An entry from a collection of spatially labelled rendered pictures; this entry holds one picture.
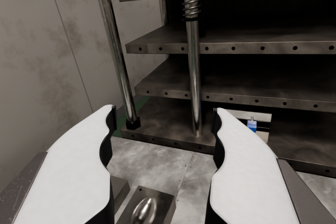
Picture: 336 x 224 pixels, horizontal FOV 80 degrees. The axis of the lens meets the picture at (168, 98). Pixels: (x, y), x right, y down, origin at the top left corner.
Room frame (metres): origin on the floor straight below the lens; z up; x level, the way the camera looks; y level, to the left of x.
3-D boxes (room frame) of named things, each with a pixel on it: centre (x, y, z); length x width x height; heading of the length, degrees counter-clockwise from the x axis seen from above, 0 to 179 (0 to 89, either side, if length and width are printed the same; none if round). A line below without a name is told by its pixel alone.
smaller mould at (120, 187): (0.53, 0.30, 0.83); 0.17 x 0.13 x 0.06; 155
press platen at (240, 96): (1.19, -0.46, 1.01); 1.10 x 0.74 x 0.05; 65
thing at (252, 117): (1.05, -0.45, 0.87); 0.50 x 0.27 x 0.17; 155
